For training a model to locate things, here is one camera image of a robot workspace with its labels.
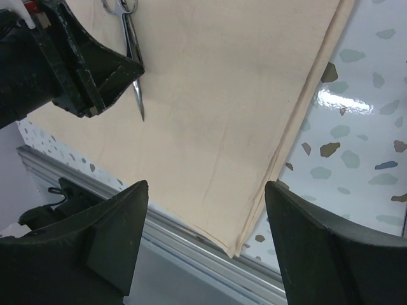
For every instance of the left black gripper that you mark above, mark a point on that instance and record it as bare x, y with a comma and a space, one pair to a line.
92, 77

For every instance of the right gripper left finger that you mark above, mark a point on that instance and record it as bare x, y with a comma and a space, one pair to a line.
87, 258

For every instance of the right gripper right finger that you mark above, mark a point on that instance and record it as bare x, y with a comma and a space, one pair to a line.
327, 259

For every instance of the steel surgical scissors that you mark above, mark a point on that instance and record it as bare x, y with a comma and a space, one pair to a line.
122, 11

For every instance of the beige cloth drape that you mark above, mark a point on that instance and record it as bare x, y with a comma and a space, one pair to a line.
225, 90

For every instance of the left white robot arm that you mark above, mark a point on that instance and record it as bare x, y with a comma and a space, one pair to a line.
27, 78

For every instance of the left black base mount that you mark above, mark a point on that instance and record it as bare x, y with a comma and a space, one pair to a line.
75, 200

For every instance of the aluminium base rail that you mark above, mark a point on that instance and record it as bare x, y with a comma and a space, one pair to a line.
176, 266

